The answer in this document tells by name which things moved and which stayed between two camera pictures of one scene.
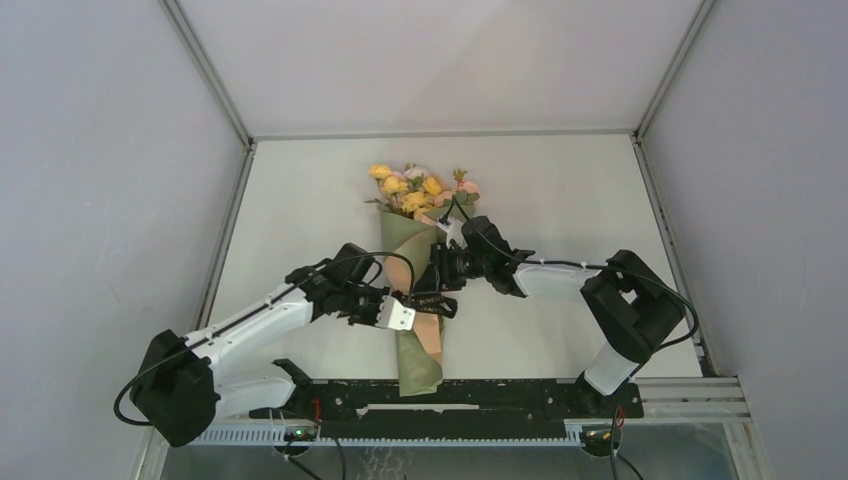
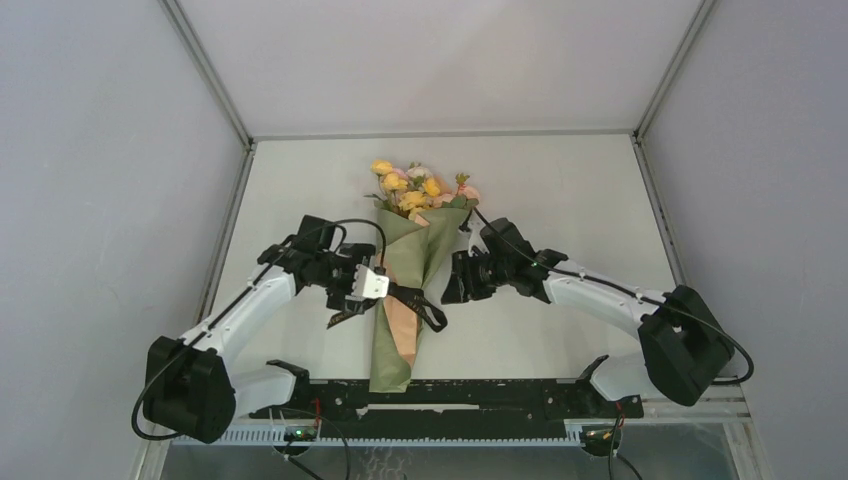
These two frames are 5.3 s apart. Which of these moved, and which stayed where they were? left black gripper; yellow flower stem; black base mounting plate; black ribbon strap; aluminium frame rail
Moved: left black gripper; black ribbon strap
Stayed: yellow flower stem; aluminium frame rail; black base mounting plate
